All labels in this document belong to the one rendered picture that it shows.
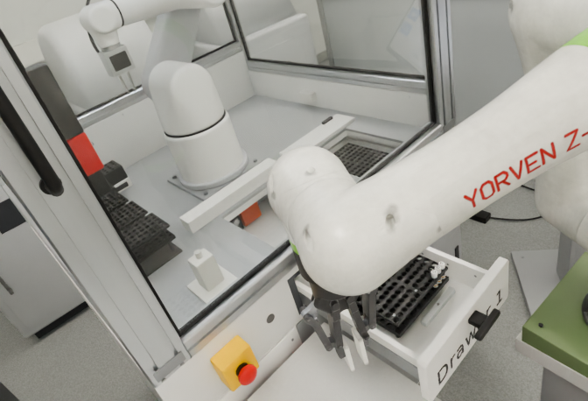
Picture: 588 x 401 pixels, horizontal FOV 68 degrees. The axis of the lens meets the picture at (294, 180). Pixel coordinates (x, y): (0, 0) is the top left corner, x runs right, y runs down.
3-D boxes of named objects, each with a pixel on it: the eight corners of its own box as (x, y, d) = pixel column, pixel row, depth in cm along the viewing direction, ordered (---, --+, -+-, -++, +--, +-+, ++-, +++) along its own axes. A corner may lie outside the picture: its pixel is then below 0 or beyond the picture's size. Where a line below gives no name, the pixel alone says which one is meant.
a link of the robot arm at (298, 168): (323, 122, 61) (248, 150, 59) (361, 158, 50) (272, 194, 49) (341, 202, 68) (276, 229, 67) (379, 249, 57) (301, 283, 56)
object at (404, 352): (495, 292, 91) (495, 272, 87) (425, 386, 78) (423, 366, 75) (348, 228, 119) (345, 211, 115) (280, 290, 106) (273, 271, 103)
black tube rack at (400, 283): (449, 288, 94) (447, 266, 91) (401, 346, 86) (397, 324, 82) (367, 249, 110) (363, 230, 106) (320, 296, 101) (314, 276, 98)
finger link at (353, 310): (334, 283, 70) (341, 278, 71) (353, 325, 76) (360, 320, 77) (345, 299, 67) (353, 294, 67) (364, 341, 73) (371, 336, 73)
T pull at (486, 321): (500, 313, 79) (500, 309, 78) (480, 343, 75) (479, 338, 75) (481, 305, 81) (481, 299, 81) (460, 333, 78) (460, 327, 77)
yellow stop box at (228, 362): (262, 368, 89) (252, 346, 85) (234, 395, 85) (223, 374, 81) (248, 355, 92) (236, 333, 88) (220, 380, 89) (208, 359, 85)
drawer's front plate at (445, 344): (507, 296, 91) (508, 258, 85) (430, 404, 77) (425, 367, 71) (500, 292, 92) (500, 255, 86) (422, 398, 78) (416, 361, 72)
